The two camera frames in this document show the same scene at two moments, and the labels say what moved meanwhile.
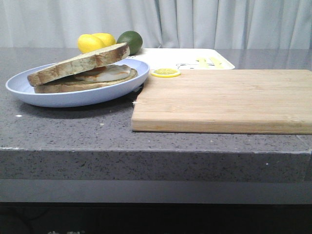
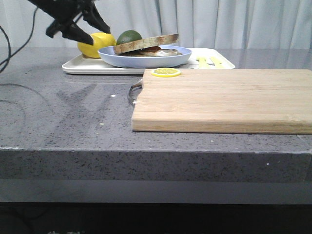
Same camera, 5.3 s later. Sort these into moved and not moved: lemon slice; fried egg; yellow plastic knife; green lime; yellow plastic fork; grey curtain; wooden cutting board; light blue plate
Moved: fried egg; light blue plate
Not moved: wooden cutting board; yellow plastic knife; grey curtain; lemon slice; green lime; yellow plastic fork
